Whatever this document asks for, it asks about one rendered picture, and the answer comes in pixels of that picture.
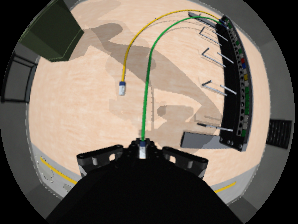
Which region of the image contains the grey network cable plug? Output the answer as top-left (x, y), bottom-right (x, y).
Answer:
top-left (140, 140), bottom-right (145, 158)

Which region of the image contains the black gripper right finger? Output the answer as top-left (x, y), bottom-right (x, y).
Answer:
top-left (145, 138), bottom-right (209, 179)

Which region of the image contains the grey ethernet plug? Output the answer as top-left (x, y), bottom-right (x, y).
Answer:
top-left (119, 81), bottom-right (126, 95)

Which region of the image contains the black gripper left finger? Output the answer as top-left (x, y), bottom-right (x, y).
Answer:
top-left (76, 138), bottom-right (140, 178)

